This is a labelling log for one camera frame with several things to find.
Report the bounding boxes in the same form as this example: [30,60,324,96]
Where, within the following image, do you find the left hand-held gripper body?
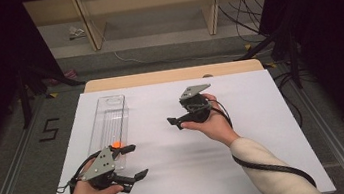
[77,142,134,194]

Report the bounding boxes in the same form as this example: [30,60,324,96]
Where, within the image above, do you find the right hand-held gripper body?
[174,83,217,128]

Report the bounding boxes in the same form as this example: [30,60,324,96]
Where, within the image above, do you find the clear plastic tray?
[81,93,136,175]

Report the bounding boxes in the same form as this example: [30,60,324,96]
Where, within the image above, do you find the person's right hand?
[176,89,243,154]

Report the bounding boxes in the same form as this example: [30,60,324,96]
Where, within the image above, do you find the wooden table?
[82,57,265,94]

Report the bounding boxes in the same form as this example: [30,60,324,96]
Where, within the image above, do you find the white table mat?
[31,62,337,194]

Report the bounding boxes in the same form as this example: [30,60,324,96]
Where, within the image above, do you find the pink object on floor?
[47,68,79,87]

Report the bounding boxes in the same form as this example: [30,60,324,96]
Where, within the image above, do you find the black stand legs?
[14,58,91,131]
[231,25,305,98]

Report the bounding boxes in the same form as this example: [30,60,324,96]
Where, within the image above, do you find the crumpled grey wrapper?
[67,24,88,42]

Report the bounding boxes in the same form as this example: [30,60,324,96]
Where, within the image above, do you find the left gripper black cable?
[52,150,108,194]

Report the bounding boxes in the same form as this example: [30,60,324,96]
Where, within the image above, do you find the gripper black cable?
[209,87,318,194]
[52,150,108,194]

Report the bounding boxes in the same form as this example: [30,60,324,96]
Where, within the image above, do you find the black floor cables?
[272,68,320,132]

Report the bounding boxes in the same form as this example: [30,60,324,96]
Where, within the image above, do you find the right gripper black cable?
[209,87,318,194]

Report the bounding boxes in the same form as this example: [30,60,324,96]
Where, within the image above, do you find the hanging black cables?
[217,0,270,48]

